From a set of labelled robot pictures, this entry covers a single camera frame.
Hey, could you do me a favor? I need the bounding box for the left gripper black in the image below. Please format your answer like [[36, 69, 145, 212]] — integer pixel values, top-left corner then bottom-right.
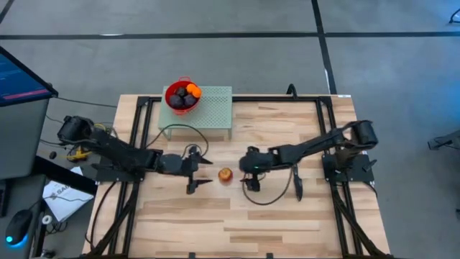
[[157, 145, 214, 196]]

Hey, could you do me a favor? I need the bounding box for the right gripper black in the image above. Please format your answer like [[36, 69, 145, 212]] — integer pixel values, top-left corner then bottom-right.
[[239, 145, 276, 192]]

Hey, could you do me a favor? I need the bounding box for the red-orange peach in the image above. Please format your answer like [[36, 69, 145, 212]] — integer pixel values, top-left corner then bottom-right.
[[217, 167, 234, 183]]

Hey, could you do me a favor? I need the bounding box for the black kitchen knife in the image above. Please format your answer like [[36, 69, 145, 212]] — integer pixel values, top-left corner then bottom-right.
[[293, 163, 304, 202]]

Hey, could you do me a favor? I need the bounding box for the wrinkled dark purple fruit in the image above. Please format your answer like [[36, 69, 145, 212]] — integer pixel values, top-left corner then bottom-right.
[[168, 94, 185, 110]]

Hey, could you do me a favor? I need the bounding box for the green perforated metal riser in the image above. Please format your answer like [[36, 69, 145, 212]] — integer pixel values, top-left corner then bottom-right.
[[157, 85, 234, 141]]

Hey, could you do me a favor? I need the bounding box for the red plastic bowl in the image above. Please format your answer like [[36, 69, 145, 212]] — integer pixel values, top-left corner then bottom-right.
[[164, 76, 203, 117]]

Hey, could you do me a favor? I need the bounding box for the white paper booklet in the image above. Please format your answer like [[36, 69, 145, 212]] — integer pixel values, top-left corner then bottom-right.
[[42, 179, 95, 223]]

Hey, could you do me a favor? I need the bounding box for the black computer mouse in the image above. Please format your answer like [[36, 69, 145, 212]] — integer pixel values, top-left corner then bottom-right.
[[4, 209, 34, 248]]

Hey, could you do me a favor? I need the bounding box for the grey stand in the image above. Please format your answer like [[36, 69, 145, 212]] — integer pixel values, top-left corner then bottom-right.
[[427, 129, 460, 151]]

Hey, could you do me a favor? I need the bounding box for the computer monitor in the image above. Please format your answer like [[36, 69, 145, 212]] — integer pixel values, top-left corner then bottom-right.
[[0, 45, 59, 108]]

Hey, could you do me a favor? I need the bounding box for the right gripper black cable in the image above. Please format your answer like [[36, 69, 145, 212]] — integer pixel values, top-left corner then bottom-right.
[[242, 168, 294, 206]]

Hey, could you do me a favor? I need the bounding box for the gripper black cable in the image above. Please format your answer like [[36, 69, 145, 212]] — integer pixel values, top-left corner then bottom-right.
[[144, 123, 210, 159], [242, 168, 294, 206]]

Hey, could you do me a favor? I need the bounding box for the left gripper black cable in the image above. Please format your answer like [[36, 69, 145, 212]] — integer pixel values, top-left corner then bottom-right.
[[144, 123, 210, 159]]

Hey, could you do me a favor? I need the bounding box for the black aluminium table frame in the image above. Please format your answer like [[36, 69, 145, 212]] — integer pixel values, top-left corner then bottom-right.
[[86, 95, 392, 259]]

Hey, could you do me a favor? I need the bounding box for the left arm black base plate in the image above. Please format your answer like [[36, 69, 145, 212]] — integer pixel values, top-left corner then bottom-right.
[[91, 163, 147, 183]]

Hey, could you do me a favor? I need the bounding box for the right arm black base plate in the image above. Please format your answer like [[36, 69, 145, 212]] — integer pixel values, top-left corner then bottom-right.
[[322, 153, 375, 183]]

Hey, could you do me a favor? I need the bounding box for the yellow cable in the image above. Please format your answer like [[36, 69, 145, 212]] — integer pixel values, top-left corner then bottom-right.
[[66, 122, 109, 162]]

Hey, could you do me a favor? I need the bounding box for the thin black monitor cable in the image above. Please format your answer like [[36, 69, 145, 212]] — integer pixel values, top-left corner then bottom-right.
[[53, 96, 119, 109]]

